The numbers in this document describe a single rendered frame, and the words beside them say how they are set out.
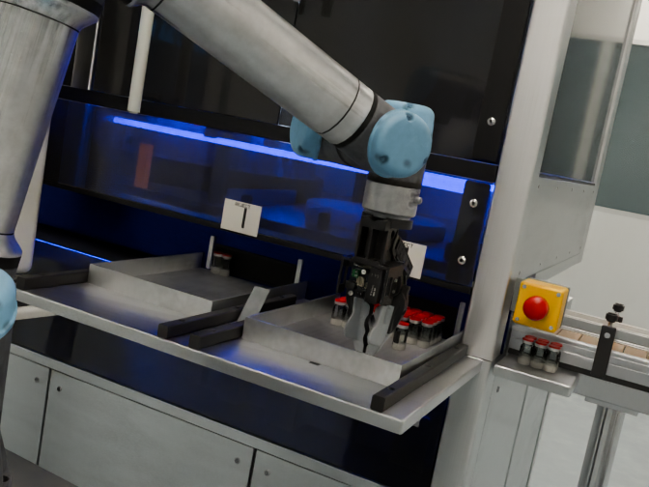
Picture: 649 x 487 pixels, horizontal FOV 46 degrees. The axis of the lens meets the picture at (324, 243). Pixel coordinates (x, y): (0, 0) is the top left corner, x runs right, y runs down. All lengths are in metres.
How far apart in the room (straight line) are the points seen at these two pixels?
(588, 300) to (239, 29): 5.32
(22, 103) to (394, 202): 0.47
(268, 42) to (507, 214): 0.65
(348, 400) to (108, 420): 0.87
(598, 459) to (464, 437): 0.26
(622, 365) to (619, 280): 4.52
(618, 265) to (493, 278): 4.61
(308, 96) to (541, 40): 0.60
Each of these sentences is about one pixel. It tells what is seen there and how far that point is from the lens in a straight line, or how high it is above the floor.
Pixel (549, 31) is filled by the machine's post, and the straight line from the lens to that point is 1.34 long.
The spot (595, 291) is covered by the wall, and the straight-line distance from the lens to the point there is 5.96.
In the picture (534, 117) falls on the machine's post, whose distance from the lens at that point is 1.32.
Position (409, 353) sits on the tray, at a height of 0.88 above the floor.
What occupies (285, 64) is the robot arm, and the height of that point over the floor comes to 1.27.
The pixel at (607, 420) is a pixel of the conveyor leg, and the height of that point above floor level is 0.80.
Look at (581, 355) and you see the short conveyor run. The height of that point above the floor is 0.91.
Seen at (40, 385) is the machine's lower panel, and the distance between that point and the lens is 1.91.
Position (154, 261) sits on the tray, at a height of 0.91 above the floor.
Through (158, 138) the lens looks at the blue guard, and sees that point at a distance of 1.64.
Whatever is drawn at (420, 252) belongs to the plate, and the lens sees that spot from 1.36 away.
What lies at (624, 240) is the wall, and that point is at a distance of 5.92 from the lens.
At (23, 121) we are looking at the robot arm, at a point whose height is 1.17.
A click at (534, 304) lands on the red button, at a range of 1.29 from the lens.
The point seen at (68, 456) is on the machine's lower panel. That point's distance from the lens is 1.90.
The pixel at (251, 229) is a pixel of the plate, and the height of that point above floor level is 1.00.
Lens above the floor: 1.21
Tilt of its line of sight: 8 degrees down
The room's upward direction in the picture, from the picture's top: 10 degrees clockwise
